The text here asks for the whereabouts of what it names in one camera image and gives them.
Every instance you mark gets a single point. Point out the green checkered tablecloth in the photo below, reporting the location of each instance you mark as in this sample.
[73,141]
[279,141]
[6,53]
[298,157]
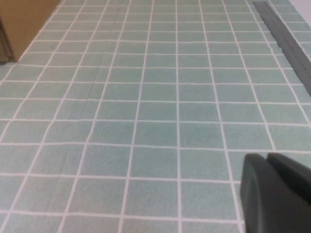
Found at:
[145,121]

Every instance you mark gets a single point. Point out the grey flat strip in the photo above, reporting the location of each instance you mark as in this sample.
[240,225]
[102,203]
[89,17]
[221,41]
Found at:
[283,36]

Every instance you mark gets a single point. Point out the plain brown cardboard box shell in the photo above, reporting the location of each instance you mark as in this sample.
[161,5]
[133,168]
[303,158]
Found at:
[31,26]

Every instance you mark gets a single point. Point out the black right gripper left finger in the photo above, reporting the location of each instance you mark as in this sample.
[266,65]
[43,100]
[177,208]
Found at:
[272,206]

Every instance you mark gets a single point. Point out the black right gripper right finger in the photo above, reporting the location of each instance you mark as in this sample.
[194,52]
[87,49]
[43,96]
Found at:
[294,174]

